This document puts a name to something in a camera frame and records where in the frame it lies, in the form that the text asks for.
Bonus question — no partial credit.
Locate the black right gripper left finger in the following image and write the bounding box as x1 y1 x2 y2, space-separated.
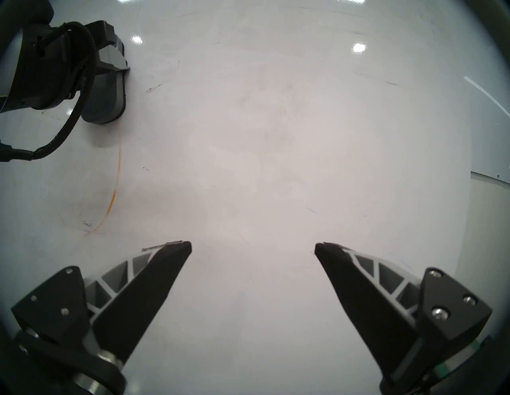
11 241 192 365

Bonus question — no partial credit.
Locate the large white whiteboard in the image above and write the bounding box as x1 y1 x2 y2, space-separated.
0 0 510 395

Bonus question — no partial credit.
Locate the dark grey whiteboard eraser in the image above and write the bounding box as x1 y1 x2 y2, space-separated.
80 74 126 124

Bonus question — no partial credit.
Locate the wall glass board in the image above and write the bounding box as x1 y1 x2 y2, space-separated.
462 60 510 188

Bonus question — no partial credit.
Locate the black sleeved gripper cable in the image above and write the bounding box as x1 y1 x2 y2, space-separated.
0 22 99 163

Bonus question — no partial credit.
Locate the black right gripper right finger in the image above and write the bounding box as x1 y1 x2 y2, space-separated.
315 242 493 395

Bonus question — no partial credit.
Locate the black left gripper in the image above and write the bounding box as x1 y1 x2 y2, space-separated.
8 20 130 110

